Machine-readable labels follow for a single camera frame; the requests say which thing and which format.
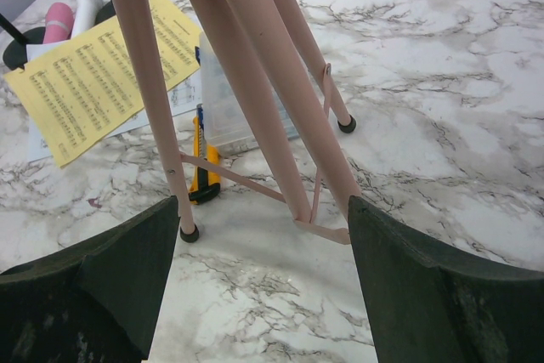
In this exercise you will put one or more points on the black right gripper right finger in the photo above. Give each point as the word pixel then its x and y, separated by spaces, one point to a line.
pixel 427 301

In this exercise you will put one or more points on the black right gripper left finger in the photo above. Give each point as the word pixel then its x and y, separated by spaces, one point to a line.
pixel 95 301

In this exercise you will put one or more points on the yellow sheet music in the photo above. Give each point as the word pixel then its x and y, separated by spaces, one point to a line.
pixel 82 90

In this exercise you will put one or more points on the white sheet music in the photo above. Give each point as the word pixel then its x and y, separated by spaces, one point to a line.
pixel 183 98

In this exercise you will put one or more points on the pink toy microphone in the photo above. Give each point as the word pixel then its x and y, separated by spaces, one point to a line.
pixel 58 23

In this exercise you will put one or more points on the black round-base mic stand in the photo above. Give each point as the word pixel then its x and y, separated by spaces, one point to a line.
pixel 107 11

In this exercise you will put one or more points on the white toy microphone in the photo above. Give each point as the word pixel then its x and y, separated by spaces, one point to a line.
pixel 86 12

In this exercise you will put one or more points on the pink music stand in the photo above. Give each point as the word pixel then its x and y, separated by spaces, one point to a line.
pixel 269 57

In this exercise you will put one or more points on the clear plastic organizer box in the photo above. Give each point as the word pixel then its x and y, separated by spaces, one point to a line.
pixel 225 126

